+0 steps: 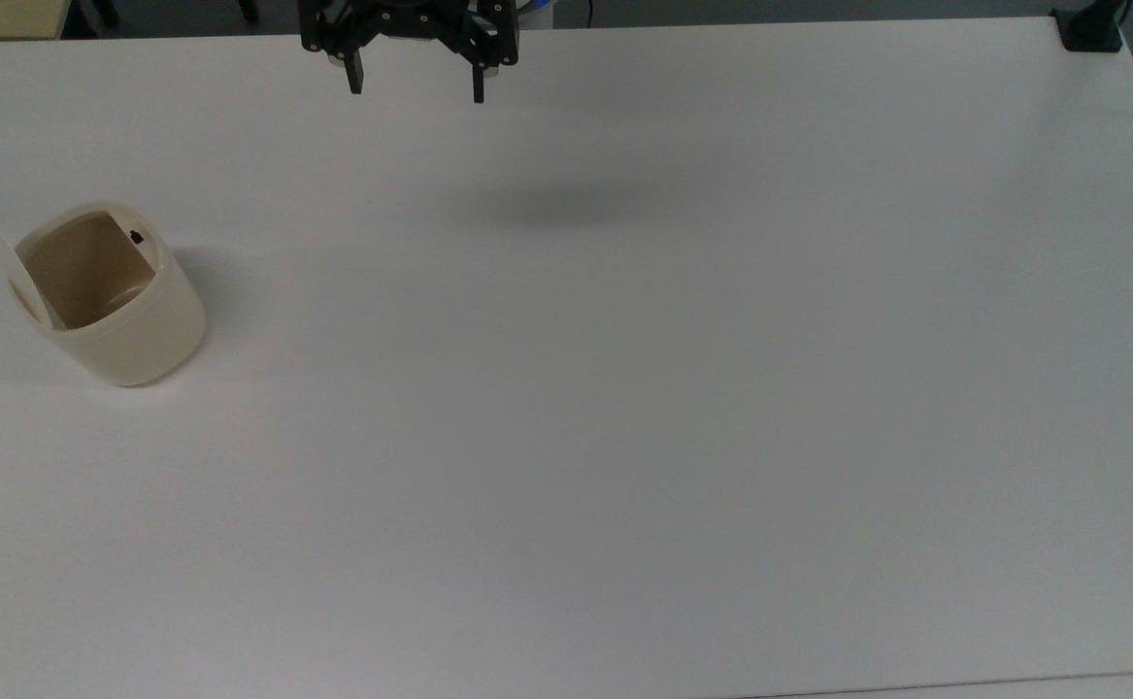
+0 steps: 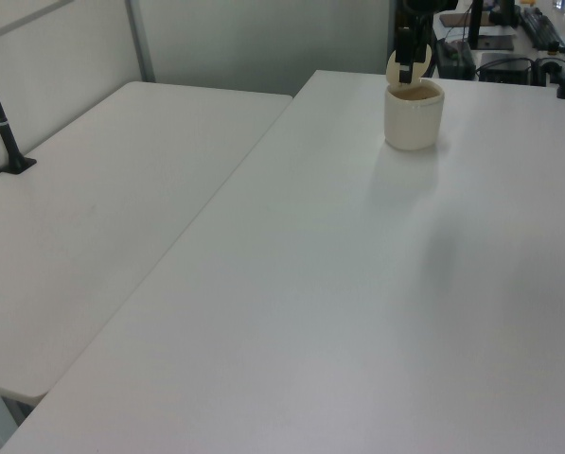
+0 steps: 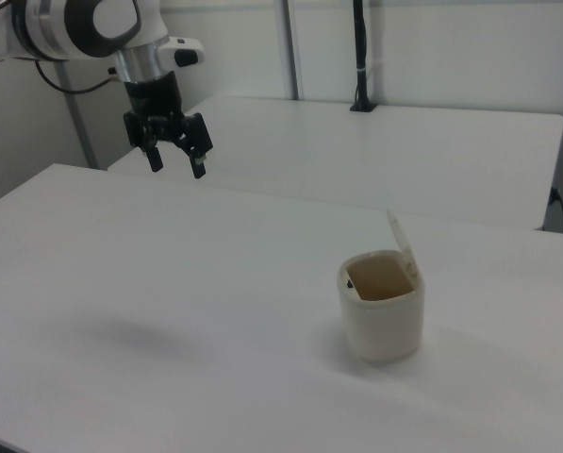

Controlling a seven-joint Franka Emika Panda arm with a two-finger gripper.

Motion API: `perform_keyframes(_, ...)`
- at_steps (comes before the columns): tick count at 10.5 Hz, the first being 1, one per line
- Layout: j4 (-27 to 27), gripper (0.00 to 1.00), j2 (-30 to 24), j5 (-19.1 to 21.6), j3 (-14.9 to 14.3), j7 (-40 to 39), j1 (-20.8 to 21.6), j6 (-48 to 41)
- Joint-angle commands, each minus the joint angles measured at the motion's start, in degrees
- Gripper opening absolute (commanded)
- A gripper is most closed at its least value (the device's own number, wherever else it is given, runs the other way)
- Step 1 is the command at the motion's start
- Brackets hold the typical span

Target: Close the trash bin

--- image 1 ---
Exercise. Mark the white trash bin lid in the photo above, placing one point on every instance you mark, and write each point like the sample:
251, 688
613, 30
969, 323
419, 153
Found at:
15, 267

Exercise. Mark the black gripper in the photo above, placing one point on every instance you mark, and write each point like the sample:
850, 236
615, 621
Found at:
409, 17

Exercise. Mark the black table clamp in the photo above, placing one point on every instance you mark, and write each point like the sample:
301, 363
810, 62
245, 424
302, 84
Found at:
1088, 27

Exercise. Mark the light wooden furniture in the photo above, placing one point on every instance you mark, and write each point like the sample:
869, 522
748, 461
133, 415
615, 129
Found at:
3, 16

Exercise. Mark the black chair leg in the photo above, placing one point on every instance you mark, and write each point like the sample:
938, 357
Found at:
105, 10

